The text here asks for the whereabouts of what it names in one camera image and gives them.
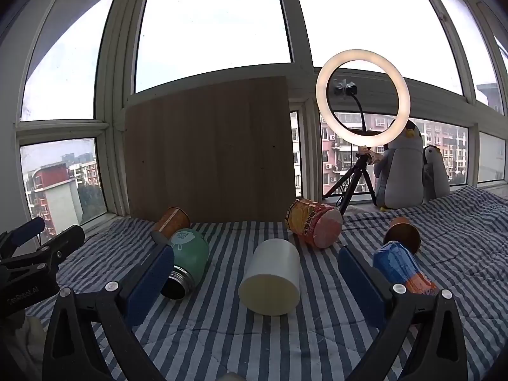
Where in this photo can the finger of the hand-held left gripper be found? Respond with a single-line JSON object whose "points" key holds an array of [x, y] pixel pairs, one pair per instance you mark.
{"points": [[29, 227], [59, 244]]}

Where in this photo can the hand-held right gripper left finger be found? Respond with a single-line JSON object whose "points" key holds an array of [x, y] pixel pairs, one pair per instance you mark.
{"points": [[149, 281]]}

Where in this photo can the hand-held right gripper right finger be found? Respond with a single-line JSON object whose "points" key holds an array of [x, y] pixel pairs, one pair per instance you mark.
{"points": [[363, 285]]}

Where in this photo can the white cup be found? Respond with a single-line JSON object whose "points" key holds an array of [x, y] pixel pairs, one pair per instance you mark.
{"points": [[272, 281]]}

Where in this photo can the blue and orange cup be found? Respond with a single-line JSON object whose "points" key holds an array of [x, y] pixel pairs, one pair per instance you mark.
{"points": [[401, 266]]}

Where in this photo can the brown paper cup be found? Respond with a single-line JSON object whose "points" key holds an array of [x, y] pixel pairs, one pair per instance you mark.
{"points": [[405, 236], [174, 222]]}

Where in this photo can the orange instant noodle cup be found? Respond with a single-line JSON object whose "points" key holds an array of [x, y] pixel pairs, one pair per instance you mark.
{"points": [[315, 224]]}

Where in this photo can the green thermos flask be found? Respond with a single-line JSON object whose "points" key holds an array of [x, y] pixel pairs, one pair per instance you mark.
{"points": [[190, 260]]}

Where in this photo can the white cloth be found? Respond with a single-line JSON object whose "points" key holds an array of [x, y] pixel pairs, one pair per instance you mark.
{"points": [[20, 345]]}

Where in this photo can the black tripod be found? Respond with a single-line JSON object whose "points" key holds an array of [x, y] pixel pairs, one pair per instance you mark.
{"points": [[353, 182]]}

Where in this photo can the large grey penguin plush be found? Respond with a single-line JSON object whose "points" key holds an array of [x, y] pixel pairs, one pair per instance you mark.
{"points": [[401, 174]]}

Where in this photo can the blue striped blanket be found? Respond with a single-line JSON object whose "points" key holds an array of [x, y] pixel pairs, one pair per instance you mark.
{"points": [[254, 345]]}

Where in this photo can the small grey penguin plush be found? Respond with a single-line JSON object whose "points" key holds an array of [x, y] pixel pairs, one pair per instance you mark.
{"points": [[435, 174]]}

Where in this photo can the wooden board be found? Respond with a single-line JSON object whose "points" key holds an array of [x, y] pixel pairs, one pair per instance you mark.
{"points": [[210, 151]]}

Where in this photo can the black gooseneck phone holder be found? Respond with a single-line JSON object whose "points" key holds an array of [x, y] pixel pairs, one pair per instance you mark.
{"points": [[360, 107]]}

